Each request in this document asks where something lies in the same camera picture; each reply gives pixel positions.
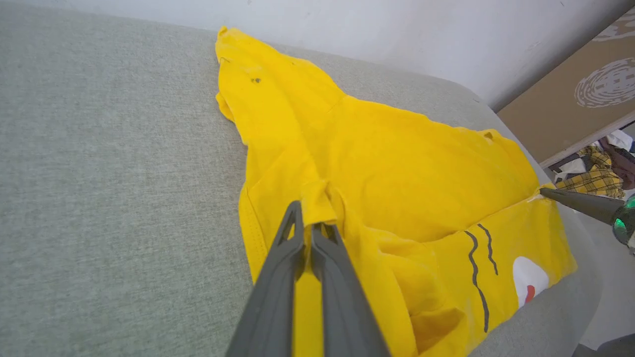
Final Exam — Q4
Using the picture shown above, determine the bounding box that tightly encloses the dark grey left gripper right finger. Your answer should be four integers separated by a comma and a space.
311, 223, 391, 357

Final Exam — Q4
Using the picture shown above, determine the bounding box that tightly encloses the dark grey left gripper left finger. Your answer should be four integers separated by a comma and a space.
226, 200, 305, 357

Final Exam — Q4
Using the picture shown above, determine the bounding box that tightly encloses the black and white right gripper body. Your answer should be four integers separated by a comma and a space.
612, 195, 635, 254

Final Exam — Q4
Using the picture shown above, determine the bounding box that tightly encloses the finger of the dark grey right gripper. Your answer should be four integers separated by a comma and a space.
540, 187, 627, 227

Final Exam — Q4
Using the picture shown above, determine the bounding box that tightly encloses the yellow t-shirt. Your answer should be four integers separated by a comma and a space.
215, 26, 578, 357

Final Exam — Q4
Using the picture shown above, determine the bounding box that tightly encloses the yellow black plaid shirt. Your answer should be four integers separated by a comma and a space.
555, 145, 627, 200

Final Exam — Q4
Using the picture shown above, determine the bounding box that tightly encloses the white cloth garment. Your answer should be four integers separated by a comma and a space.
553, 157, 590, 183

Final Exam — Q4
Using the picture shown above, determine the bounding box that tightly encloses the dark brown cloth garment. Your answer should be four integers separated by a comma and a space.
598, 136, 635, 190

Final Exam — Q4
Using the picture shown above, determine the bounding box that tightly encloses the brown board with white pattern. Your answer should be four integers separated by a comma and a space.
497, 6, 635, 169

